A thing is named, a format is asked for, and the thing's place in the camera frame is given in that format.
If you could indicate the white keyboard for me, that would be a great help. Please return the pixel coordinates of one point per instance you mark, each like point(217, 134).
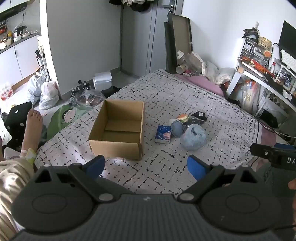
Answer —
point(286, 58)

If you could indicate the person's bare foot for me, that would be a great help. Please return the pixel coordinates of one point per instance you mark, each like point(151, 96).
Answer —
point(32, 129)

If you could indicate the dark spray bottle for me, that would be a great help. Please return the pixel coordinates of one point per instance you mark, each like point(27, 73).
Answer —
point(39, 58)

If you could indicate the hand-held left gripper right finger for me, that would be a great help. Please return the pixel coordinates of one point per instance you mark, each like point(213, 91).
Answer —
point(196, 165)

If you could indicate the crumpled clear plastic bag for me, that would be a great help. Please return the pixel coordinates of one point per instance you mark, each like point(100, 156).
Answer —
point(194, 62)

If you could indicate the blue tissue pack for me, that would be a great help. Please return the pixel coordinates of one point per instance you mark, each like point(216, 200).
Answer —
point(163, 134)

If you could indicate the beige striped pants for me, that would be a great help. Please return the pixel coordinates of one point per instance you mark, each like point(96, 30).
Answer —
point(11, 180)

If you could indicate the person's right hand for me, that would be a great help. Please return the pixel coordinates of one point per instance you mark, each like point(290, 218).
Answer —
point(292, 185)

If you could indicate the small blue-grey plush ball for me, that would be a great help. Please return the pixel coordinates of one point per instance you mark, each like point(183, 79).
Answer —
point(177, 129)

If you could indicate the red and white bag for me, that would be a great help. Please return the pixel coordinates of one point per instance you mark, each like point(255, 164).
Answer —
point(5, 92)

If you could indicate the hamburger plush toy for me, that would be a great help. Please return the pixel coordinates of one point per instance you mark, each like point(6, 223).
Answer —
point(182, 118)

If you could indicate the clear plastic bags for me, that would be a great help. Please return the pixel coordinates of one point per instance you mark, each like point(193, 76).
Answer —
point(35, 88)

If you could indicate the flat cardboard panel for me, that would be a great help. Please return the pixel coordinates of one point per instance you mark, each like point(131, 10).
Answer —
point(179, 34)

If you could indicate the large blue-grey plush ball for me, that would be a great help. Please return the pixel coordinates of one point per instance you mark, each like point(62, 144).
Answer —
point(193, 138)

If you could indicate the black cloth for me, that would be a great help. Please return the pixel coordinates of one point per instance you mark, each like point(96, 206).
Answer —
point(111, 91)

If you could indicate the white black-patterned blanket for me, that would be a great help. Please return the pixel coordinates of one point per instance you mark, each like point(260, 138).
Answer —
point(175, 97)

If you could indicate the white and pink plastic bag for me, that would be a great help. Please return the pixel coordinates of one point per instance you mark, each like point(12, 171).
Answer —
point(49, 95)

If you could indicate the wicker basket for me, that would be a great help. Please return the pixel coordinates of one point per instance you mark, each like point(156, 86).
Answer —
point(264, 42)

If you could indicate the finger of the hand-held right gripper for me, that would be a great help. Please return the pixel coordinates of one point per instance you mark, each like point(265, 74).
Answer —
point(263, 151)

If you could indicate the white kitchen cabinet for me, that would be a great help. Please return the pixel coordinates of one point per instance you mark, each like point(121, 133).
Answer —
point(20, 58)

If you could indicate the black monitor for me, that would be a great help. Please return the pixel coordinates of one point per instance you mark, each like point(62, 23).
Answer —
point(288, 39)

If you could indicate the clear drawer organizer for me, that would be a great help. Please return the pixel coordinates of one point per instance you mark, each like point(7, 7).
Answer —
point(253, 52)

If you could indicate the dark grey cloth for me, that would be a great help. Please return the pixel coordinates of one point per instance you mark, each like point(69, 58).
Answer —
point(270, 176)

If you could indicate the white desk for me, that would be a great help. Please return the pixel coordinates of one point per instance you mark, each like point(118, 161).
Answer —
point(254, 78)

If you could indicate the clear plastic bottle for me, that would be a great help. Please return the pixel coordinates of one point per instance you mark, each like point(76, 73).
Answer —
point(180, 58)

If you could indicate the grey door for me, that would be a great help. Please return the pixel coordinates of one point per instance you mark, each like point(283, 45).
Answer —
point(143, 37)

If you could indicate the hanging dark clothes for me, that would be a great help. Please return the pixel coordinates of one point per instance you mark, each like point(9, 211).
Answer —
point(129, 3)

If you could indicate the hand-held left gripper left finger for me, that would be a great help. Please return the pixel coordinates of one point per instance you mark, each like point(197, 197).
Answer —
point(96, 165)

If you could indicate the black bag with white dots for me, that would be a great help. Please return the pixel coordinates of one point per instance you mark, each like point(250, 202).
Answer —
point(16, 120)

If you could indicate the black tripod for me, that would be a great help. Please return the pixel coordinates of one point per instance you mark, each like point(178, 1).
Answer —
point(79, 89)

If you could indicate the yellow labelled small jar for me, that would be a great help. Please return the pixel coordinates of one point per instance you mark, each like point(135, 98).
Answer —
point(180, 69)

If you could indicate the brown cardboard box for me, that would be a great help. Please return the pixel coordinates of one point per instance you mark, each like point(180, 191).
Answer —
point(115, 143)

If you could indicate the green cartoon mat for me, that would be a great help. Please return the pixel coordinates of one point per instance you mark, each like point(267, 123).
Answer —
point(62, 118)

